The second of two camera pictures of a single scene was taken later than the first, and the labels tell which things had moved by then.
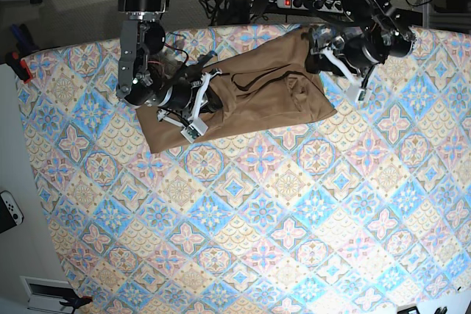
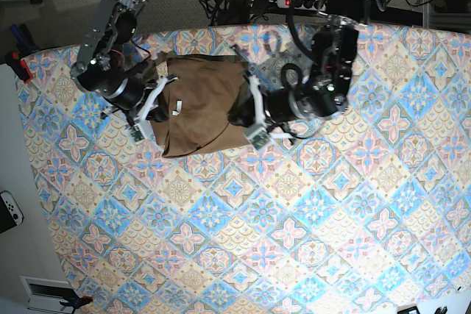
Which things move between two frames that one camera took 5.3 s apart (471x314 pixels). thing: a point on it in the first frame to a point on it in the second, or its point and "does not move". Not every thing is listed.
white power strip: [318, 5] does not move
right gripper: [357, 54] to [270, 107]
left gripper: [187, 100] to [135, 104]
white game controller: [10, 212] does not move
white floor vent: [45, 294] does not move
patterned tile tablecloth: [366, 210] does not move
